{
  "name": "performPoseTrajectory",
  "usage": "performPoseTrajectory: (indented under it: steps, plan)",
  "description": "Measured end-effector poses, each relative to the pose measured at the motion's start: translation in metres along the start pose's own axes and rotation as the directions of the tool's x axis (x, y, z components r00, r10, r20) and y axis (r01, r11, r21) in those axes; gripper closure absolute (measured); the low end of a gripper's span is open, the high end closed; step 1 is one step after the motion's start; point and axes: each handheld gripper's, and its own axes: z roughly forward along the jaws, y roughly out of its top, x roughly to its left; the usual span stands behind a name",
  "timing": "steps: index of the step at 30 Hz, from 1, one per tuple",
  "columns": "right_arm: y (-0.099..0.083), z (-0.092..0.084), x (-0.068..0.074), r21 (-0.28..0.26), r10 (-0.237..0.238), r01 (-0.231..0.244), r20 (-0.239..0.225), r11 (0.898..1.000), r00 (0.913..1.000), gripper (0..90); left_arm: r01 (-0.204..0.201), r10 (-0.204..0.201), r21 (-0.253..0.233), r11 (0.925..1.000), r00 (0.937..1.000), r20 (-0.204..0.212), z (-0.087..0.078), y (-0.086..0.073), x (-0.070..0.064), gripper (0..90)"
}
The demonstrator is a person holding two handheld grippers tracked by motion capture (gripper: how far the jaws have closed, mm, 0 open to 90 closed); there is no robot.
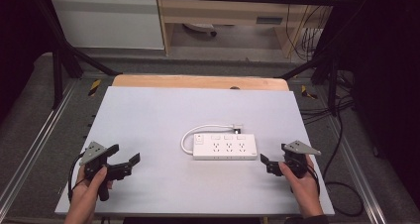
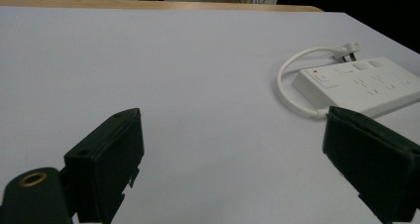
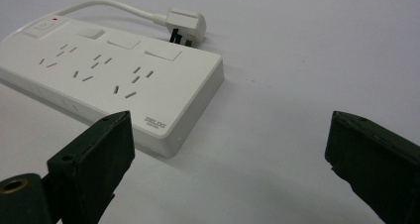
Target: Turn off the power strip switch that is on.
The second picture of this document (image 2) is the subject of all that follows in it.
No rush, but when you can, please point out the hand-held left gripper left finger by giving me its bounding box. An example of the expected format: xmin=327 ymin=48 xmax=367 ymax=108
xmin=63 ymin=107 xmax=146 ymax=224

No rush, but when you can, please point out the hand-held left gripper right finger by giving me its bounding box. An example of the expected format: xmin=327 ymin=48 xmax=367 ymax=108
xmin=322 ymin=105 xmax=420 ymax=224

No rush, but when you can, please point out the white power strip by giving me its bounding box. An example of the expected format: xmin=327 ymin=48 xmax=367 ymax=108
xmin=291 ymin=56 xmax=420 ymax=118

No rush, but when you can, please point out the white power plug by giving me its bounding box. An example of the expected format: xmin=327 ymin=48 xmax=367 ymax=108
xmin=332 ymin=42 xmax=362 ymax=62

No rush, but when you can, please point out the white power strip cable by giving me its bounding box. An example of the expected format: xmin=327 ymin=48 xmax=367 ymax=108
xmin=276 ymin=46 xmax=341 ymax=120

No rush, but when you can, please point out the light wooden table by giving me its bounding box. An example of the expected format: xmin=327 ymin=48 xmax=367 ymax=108
xmin=0 ymin=0 xmax=324 ymax=13

